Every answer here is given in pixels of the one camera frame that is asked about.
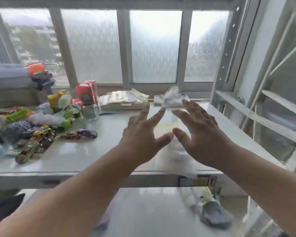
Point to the person's right hand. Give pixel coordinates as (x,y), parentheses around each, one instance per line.
(207,143)

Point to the person's left hand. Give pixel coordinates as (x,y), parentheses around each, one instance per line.
(138,143)

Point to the person's left forearm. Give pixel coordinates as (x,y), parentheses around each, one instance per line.
(64,202)

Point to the person's right forearm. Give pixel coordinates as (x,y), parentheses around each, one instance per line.
(266,190)

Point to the crumpled clear plastic bag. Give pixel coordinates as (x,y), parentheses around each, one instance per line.
(171,97)

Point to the yellow red warning label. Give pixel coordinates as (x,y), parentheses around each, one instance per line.
(199,181)

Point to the flat white cardboard box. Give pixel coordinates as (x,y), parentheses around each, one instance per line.
(123,106)

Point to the pile of printed plastic pouches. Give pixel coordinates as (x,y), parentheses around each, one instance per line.
(123,97)

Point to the clear packet with yellow print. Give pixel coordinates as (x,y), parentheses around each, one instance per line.
(208,194)

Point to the chrome bar with round knob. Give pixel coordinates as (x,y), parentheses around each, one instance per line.
(239,100)

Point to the round glass jar black cap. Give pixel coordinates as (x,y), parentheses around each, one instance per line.
(90,112)

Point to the sleeve of clear plastic cups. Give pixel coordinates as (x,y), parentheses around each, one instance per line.
(191,199)

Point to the square glass diffuser bottle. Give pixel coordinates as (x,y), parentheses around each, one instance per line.
(79,120)

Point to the red box with clear window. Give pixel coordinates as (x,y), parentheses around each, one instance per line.
(85,92)

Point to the green plastic toy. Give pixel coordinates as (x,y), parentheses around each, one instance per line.
(67,113)

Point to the white flower on reed sticks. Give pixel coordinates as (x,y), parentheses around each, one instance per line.
(64,101)

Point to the yellow crumpled packet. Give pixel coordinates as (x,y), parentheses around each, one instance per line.
(53,98)

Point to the white foam netting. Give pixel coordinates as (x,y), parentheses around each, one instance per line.
(45,118)

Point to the pile of toy cars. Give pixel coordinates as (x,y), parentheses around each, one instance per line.
(39,140)

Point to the white perforated shelving rack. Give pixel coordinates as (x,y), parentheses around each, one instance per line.
(229,46)

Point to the blue white twine ball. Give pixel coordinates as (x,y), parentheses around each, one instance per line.
(17,130)

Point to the green toy bus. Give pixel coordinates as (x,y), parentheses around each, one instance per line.
(17,115)

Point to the grey storage box black latches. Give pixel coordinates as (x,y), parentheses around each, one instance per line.
(12,93)

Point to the clear storage box orange latch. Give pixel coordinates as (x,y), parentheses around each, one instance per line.
(9,71)

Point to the black fabric bundle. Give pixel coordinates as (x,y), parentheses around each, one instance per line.
(5,209)

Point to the white aluminium window frame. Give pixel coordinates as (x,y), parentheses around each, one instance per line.
(123,46)

